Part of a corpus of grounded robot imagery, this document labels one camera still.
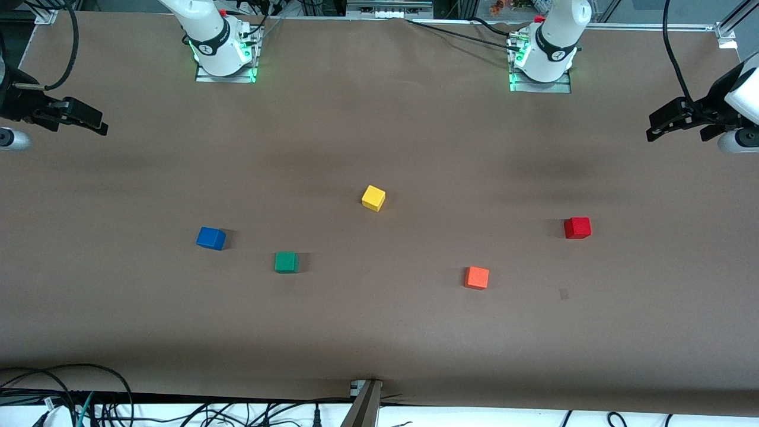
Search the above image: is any aluminium profile post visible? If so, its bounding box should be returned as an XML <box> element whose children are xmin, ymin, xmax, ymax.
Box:
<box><xmin>341</xmin><ymin>380</ymin><xmax>384</xmax><ymax>427</ymax></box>

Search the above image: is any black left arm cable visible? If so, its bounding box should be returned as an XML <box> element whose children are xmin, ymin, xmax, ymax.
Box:
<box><xmin>662</xmin><ymin>0</ymin><xmax>694</xmax><ymax>104</ymax></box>

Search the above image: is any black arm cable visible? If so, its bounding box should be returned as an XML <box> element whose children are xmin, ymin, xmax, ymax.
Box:
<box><xmin>13</xmin><ymin>0</ymin><xmax>80</xmax><ymax>91</ymax></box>
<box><xmin>662</xmin><ymin>0</ymin><xmax>694</xmax><ymax>104</ymax></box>

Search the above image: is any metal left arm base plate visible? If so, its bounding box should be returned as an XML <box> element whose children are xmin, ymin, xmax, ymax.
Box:
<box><xmin>508</xmin><ymin>33</ymin><xmax>573</xmax><ymax>94</ymax></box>

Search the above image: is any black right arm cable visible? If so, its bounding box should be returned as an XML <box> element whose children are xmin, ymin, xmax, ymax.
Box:
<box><xmin>13</xmin><ymin>0</ymin><xmax>80</xmax><ymax>91</ymax></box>

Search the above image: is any white power strip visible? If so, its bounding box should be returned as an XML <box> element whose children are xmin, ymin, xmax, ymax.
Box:
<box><xmin>347</xmin><ymin>0</ymin><xmax>434</xmax><ymax>19</ymax></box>

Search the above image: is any orange wooden block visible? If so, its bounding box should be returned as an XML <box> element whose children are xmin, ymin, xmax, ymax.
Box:
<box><xmin>464</xmin><ymin>266</ymin><xmax>490</xmax><ymax>291</ymax></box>

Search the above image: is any aluminium frame rail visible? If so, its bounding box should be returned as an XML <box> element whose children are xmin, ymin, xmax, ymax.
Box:
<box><xmin>719</xmin><ymin>0</ymin><xmax>759</xmax><ymax>37</ymax></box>

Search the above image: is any long black table cable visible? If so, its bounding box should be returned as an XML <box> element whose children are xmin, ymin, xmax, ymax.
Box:
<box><xmin>406</xmin><ymin>20</ymin><xmax>515</xmax><ymax>47</ymax></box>

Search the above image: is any blue wooden block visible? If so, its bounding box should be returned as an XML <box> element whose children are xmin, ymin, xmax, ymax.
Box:
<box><xmin>196</xmin><ymin>227</ymin><xmax>227</xmax><ymax>251</ymax></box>

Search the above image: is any teal cable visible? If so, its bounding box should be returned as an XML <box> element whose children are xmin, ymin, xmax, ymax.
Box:
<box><xmin>75</xmin><ymin>391</ymin><xmax>95</xmax><ymax>427</ymax></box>

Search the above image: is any curved black table cable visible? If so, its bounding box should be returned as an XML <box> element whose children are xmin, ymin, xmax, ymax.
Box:
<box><xmin>468</xmin><ymin>17</ymin><xmax>515</xmax><ymax>37</ymax></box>

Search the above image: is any black looped floor cable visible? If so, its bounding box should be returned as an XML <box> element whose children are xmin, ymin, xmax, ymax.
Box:
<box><xmin>0</xmin><ymin>363</ymin><xmax>135</xmax><ymax>427</ymax></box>

